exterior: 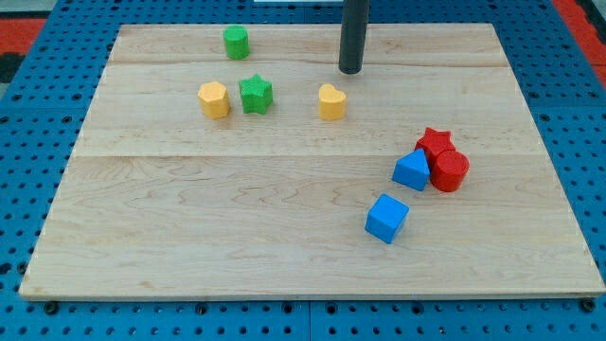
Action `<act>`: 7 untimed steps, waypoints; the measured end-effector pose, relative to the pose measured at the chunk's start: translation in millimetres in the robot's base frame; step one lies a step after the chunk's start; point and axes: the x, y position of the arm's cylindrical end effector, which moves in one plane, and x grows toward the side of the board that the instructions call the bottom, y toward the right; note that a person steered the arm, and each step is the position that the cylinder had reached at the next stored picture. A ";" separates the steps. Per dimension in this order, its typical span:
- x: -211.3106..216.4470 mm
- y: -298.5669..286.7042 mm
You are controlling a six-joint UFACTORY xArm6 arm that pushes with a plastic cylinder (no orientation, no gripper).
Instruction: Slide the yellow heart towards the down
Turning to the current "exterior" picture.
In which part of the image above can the yellow heart block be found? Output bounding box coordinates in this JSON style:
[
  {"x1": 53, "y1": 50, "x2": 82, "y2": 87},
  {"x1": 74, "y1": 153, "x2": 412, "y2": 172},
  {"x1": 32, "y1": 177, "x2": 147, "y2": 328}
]
[{"x1": 318, "y1": 83, "x2": 347, "y2": 120}]

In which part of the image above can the light wooden board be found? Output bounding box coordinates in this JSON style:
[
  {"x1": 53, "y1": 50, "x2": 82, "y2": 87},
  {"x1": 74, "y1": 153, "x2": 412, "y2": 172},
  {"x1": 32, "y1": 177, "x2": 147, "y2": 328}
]
[{"x1": 20, "y1": 24, "x2": 605, "y2": 301}]

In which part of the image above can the green star block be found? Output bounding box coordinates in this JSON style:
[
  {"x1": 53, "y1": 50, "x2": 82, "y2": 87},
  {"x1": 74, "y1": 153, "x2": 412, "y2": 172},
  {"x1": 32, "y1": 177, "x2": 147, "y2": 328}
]
[{"x1": 238, "y1": 74, "x2": 273, "y2": 115}]

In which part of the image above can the blue cube block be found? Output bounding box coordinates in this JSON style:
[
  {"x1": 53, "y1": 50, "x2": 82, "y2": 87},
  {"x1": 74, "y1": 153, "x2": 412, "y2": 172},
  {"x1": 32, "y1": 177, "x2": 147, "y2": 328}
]
[{"x1": 365, "y1": 194, "x2": 410, "y2": 244}]

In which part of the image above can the blue triangle block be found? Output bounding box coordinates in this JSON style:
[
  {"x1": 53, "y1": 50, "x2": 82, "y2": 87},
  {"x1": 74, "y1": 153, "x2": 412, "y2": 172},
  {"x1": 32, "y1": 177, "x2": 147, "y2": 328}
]
[{"x1": 392, "y1": 149, "x2": 430, "y2": 191}]

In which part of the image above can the yellow hexagon block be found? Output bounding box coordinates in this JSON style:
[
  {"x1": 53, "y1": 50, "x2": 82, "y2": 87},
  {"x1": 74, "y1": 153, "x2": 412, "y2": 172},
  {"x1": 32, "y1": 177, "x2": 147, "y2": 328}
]
[{"x1": 198, "y1": 81, "x2": 231, "y2": 119}]

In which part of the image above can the red star block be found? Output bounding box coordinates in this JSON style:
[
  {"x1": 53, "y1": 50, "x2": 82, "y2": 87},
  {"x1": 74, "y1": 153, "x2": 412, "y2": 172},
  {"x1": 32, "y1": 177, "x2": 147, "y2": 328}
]
[{"x1": 414, "y1": 127, "x2": 456, "y2": 169}]

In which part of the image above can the green cylinder block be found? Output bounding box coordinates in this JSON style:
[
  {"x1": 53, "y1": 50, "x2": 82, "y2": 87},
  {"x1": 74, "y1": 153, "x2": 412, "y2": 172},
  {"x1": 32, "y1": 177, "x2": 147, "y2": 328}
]
[{"x1": 223, "y1": 25, "x2": 250, "y2": 60}]

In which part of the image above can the red cylinder block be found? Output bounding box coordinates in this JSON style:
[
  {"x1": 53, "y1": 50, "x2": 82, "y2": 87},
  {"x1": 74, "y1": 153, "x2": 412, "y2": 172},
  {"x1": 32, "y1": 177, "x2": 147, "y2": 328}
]
[{"x1": 430, "y1": 151, "x2": 470, "y2": 192}]

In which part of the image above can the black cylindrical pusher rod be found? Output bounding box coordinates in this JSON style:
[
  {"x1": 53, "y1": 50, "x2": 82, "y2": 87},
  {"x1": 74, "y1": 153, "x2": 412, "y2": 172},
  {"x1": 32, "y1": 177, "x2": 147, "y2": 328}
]
[{"x1": 338, "y1": 0, "x2": 370, "y2": 75}]

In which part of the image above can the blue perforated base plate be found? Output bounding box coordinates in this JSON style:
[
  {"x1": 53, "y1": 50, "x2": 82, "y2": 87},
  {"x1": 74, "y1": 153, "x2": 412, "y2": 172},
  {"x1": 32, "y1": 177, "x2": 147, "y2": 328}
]
[{"x1": 1, "y1": 0, "x2": 605, "y2": 340}]

